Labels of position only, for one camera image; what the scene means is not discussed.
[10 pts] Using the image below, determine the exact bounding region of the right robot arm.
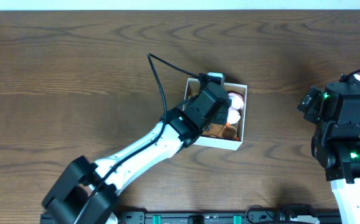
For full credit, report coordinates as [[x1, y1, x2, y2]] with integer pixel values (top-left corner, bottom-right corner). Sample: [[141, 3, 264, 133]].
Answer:
[[297, 72, 360, 223]]

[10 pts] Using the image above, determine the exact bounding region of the white duck toy pink hat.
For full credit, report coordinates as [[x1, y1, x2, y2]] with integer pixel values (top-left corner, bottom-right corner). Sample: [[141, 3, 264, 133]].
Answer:
[[227, 92, 244, 124]]

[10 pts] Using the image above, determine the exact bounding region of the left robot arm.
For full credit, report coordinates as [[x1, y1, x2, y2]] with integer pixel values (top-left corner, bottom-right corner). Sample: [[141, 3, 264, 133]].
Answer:
[[42, 82, 230, 223]]

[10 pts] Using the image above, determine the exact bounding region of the brown plush capybara toy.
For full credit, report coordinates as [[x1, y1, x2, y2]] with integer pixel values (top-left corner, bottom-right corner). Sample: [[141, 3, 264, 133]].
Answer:
[[202, 123, 240, 141]]

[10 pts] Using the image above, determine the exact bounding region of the left black cable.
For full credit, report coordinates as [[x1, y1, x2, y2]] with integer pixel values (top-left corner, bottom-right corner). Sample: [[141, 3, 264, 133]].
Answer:
[[73, 53, 202, 224]]

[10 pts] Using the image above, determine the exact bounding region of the white cardboard box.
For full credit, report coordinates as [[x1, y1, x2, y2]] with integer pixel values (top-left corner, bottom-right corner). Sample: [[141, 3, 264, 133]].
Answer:
[[184, 78, 247, 151]]

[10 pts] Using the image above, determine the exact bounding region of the black mounting rail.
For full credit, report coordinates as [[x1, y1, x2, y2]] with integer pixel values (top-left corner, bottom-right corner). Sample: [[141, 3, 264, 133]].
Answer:
[[117, 204, 342, 224]]

